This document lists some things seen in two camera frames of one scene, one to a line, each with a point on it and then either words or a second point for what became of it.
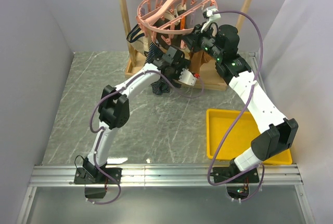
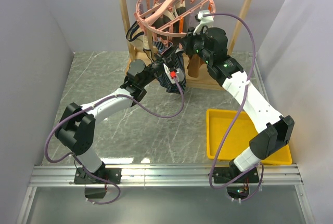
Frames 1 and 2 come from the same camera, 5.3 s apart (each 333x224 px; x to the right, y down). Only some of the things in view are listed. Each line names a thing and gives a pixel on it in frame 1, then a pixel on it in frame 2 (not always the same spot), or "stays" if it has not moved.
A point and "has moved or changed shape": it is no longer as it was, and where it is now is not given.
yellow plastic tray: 238,139 stays
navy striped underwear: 160,86 has moved or changed shape
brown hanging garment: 197,58 stays
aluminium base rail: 270,175 stays
